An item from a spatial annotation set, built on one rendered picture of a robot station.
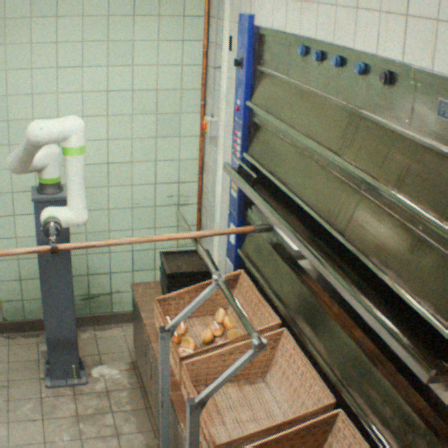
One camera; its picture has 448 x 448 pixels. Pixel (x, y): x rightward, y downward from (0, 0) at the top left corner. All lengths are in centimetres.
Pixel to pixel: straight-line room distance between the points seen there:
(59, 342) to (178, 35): 196
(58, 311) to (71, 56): 149
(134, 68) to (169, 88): 26
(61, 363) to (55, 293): 48
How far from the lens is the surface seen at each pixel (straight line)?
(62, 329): 359
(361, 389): 220
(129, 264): 414
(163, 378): 262
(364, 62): 205
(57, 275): 342
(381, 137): 199
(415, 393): 191
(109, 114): 378
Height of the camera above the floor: 228
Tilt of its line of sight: 22 degrees down
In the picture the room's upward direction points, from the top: 3 degrees clockwise
